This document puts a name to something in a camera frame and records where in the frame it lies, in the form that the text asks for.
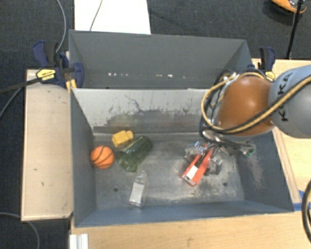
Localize red-orange tool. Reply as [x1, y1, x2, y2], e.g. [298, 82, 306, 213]
[180, 147, 215, 187]

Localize yellow toy block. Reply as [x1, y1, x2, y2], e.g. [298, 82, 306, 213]
[111, 130, 134, 148]

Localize orange toy basketball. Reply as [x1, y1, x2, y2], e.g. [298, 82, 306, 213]
[90, 145, 115, 170]

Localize grey metal bin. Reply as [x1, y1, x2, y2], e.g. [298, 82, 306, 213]
[67, 29, 295, 228]

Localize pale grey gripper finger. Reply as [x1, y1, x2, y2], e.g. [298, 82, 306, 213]
[208, 155, 223, 175]
[184, 142, 208, 161]

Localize clear glass shaker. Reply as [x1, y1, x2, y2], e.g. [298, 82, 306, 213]
[128, 170, 149, 208]

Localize green clear glass cup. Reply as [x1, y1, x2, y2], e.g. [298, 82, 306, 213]
[115, 135, 153, 172]

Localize pale wood board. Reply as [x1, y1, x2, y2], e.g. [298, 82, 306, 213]
[20, 68, 75, 222]

